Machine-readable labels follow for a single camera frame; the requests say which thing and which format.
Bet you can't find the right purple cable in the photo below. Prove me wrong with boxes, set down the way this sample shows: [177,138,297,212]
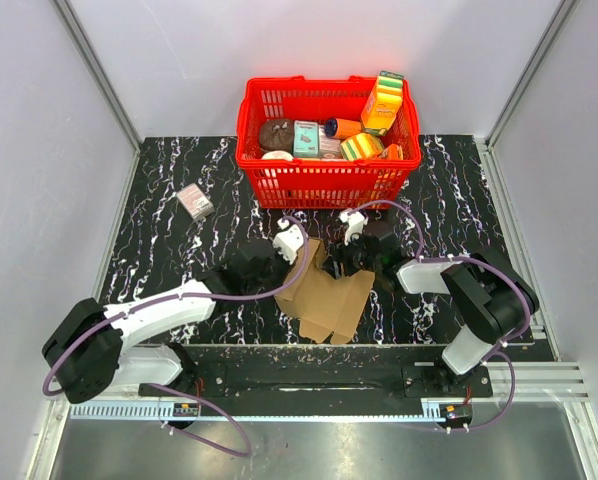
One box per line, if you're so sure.
[346,199,533,433]

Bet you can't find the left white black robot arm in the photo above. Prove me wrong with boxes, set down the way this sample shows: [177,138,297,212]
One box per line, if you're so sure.
[41,234,305,404]

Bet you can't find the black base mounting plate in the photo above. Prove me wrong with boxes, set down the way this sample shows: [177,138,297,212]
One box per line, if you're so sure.
[163,344,493,400]

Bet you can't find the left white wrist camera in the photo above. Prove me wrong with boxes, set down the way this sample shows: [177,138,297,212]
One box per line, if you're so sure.
[272,216,308,265]

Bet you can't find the red plastic shopping basket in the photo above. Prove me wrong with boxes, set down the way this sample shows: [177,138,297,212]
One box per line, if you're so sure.
[235,76,421,209]

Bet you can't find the small orange box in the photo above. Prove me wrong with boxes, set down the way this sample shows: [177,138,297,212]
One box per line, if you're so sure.
[377,144,404,161]

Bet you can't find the brown round bun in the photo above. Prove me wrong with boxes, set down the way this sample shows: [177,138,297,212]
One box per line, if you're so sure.
[258,118,294,152]

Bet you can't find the tall orange sponge pack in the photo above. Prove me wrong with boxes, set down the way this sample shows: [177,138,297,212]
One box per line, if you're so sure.
[360,71,404,136]

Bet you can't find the aluminium corner post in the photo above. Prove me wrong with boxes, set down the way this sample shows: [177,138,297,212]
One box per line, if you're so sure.
[484,0,580,150]
[50,0,143,152]

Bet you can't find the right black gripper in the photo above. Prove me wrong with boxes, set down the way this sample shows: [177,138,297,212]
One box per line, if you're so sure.
[319,228,381,281]

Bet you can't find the pink white packet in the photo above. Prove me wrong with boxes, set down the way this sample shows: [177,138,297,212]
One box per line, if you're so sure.
[318,125,343,160]

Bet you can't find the orange blue capped bottle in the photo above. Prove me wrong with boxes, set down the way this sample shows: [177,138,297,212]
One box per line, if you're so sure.
[324,117,363,140]

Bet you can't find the small pink card box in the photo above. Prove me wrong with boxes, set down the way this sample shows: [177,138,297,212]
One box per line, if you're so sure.
[176,183,215,222]

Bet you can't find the purple cable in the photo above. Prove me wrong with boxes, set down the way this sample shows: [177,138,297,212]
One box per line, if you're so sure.
[346,199,533,433]
[41,215,310,458]

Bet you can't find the yellow green sponge pack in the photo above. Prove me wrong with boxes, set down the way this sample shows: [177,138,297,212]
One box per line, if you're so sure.
[340,132,384,161]

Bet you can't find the left aluminium corner post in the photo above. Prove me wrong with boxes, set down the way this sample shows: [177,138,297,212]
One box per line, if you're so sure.
[50,0,143,152]

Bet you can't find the teal small box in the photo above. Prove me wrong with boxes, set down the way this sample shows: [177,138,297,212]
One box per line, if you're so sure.
[293,120,319,158]

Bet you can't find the right aluminium corner post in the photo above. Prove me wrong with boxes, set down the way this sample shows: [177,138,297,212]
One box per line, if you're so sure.
[484,0,580,150]

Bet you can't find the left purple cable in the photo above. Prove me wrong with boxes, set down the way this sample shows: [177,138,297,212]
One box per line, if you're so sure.
[41,215,310,458]

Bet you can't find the aluminium front rail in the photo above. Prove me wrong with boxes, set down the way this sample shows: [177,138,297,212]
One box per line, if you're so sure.
[68,362,589,423]

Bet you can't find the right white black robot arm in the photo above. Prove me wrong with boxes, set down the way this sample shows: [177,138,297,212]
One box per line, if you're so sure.
[322,221,540,396]

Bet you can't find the white round container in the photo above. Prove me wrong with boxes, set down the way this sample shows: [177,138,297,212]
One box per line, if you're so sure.
[261,150,294,162]

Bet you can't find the brown cardboard box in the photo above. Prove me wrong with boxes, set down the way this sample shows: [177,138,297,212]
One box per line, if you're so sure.
[275,238,375,345]

